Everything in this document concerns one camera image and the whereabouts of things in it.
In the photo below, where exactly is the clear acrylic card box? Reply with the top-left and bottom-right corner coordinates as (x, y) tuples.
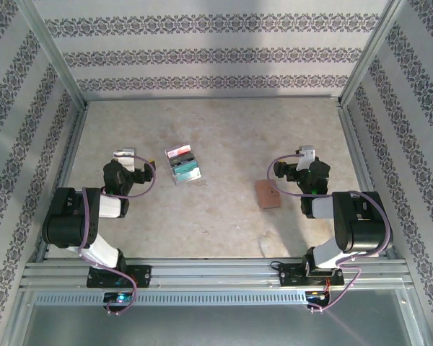
(165, 143), (203, 187)

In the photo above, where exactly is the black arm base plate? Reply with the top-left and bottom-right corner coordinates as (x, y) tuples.
(86, 265), (152, 288)
(279, 262), (344, 288)

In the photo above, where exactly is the aluminium mounting rail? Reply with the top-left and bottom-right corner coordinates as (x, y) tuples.
(19, 256), (414, 290)

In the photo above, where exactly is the grey sheet metal shelf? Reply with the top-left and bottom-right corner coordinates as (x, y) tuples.
(1, 286), (430, 346)

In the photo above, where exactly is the aluminium side rail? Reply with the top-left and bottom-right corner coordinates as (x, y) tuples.
(336, 100), (400, 261)
(34, 102), (91, 263)

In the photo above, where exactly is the purple cable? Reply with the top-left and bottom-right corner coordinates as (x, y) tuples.
(77, 154), (157, 316)
(267, 153), (394, 314)

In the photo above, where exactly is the black card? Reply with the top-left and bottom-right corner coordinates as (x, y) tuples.
(171, 153), (196, 165)

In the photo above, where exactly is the perforated metal cable tray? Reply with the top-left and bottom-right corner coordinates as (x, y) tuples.
(34, 290), (308, 307)

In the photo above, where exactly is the aluminium frame post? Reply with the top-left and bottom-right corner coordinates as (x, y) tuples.
(16, 0), (89, 109)
(340, 0), (408, 107)

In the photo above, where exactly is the white card with red circle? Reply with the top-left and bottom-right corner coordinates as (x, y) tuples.
(167, 143), (194, 159)

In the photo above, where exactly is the brown leather wallet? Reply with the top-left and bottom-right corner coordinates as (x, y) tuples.
(254, 179), (281, 210)

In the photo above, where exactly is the small controller board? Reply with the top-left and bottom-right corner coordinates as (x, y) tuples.
(103, 292), (135, 306)
(305, 290), (331, 303)

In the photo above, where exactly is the aluminium back rail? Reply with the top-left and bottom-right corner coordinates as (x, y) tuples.
(83, 94), (344, 104)

